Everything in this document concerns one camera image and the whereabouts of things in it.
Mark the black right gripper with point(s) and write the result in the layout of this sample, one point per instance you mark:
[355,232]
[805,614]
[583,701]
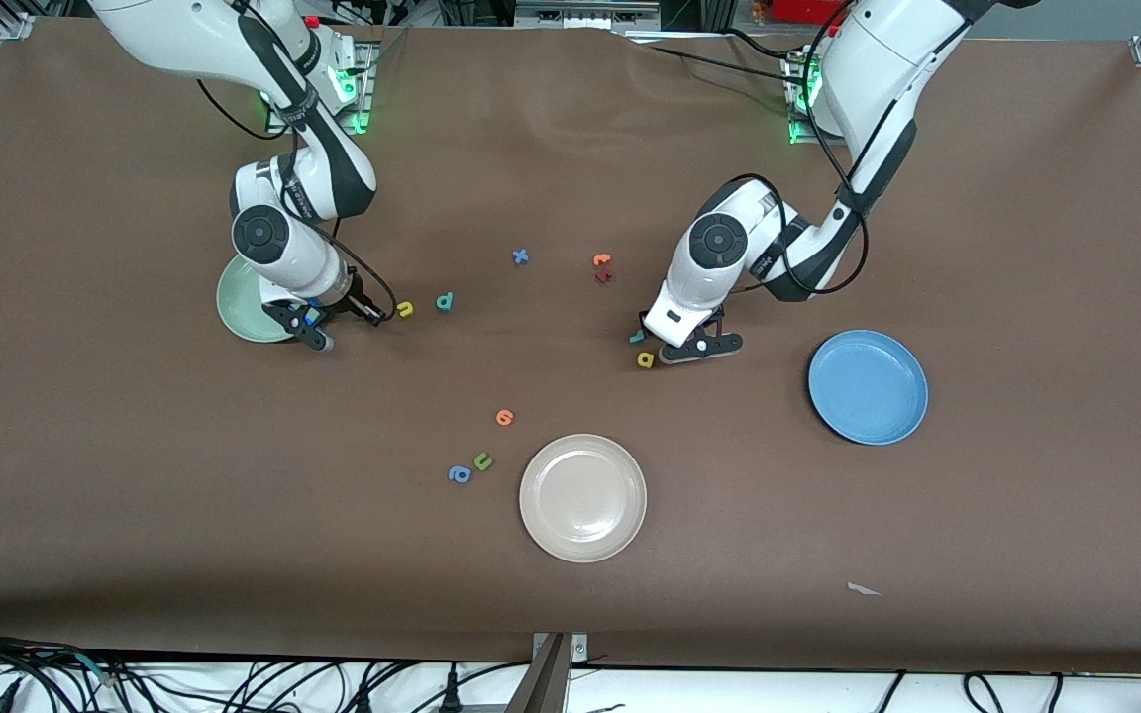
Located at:
[357,298]

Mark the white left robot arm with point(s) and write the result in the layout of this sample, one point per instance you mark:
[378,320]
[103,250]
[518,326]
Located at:
[719,241]

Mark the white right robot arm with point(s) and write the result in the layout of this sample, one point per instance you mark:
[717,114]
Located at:
[263,238]

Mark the green plate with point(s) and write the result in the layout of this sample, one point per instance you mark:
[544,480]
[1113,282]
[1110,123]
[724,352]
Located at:
[239,307]

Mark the beige plate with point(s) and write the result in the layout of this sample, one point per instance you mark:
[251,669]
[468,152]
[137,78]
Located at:
[582,498]

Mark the blue letter a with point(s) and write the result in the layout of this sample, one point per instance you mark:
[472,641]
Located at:
[460,474]

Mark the blue plate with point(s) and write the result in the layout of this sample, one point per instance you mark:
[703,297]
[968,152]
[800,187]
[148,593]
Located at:
[868,386]

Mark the white paper scrap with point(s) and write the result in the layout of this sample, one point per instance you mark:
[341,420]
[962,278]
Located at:
[863,589]

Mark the red box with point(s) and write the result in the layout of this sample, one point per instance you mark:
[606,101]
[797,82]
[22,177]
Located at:
[790,10]

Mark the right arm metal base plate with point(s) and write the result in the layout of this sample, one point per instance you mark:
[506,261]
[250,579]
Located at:
[366,94]

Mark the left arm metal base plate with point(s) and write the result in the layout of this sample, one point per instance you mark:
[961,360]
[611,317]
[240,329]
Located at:
[794,139]

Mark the grey metal rail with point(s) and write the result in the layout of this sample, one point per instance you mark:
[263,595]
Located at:
[580,15]

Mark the metal table edge bracket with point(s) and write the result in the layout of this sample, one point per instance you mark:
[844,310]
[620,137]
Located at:
[546,683]

